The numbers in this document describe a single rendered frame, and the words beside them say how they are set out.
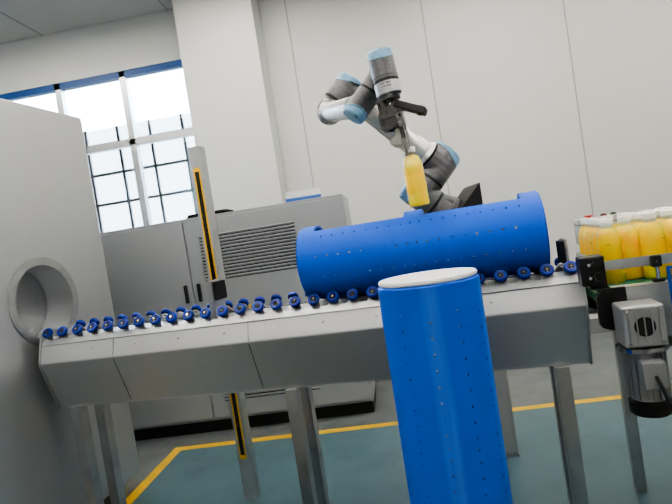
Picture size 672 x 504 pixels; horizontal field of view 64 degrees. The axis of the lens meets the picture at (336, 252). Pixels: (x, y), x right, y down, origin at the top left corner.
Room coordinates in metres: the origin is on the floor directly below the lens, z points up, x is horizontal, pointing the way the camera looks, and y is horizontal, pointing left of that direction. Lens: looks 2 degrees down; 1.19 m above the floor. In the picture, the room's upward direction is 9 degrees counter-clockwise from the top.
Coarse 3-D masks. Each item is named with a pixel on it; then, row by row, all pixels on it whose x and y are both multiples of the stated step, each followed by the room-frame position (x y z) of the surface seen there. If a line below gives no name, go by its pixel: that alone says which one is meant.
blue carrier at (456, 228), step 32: (384, 224) 1.93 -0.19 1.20; (416, 224) 1.89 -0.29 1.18; (448, 224) 1.85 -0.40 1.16; (480, 224) 1.82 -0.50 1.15; (512, 224) 1.79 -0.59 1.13; (544, 224) 1.76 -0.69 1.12; (320, 256) 1.95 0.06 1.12; (352, 256) 1.92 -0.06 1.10; (384, 256) 1.89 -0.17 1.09; (416, 256) 1.86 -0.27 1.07; (448, 256) 1.84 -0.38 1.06; (480, 256) 1.82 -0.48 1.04; (512, 256) 1.80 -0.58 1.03; (544, 256) 1.78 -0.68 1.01; (320, 288) 1.98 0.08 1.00; (352, 288) 1.97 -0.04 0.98
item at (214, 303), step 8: (216, 280) 2.20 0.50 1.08; (224, 280) 2.24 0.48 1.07; (208, 288) 2.16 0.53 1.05; (216, 288) 2.16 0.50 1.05; (224, 288) 2.23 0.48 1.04; (208, 296) 2.16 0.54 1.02; (216, 296) 2.16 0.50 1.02; (224, 296) 2.22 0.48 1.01; (216, 304) 2.17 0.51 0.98; (224, 304) 2.24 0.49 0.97; (216, 312) 2.16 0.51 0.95
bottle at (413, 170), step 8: (408, 152) 1.87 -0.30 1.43; (408, 160) 1.86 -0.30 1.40; (416, 160) 1.86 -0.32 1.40; (408, 168) 1.86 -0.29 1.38; (416, 168) 1.85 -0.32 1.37; (408, 176) 1.86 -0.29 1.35; (416, 176) 1.85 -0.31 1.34; (424, 176) 1.87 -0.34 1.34; (408, 184) 1.86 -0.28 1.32; (416, 184) 1.85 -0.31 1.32; (424, 184) 1.86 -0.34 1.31; (408, 192) 1.87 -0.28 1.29; (416, 192) 1.85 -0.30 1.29; (424, 192) 1.85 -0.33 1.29; (416, 200) 1.85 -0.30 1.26; (424, 200) 1.85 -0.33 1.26
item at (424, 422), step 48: (384, 288) 1.46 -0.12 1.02; (432, 288) 1.37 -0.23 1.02; (480, 288) 1.45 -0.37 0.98; (432, 336) 1.37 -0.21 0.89; (480, 336) 1.41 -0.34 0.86; (432, 384) 1.38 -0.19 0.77; (480, 384) 1.39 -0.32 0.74; (432, 432) 1.39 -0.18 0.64; (480, 432) 1.38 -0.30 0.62; (432, 480) 1.40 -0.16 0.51; (480, 480) 1.37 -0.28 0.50
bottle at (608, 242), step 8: (608, 224) 1.71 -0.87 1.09; (600, 232) 1.72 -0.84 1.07; (608, 232) 1.70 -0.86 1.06; (616, 232) 1.70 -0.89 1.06; (600, 240) 1.71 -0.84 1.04; (608, 240) 1.69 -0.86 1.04; (616, 240) 1.69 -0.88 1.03; (600, 248) 1.71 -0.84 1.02; (608, 248) 1.70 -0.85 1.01; (616, 248) 1.69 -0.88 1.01; (608, 256) 1.70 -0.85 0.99; (616, 256) 1.69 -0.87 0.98; (608, 272) 1.70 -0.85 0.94; (616, 272) 1.69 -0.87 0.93; (624, 272) 1.70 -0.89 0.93; (608, 280) 1.70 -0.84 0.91; (616, 280) 1.69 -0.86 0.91; (624, 280) 1.70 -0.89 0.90
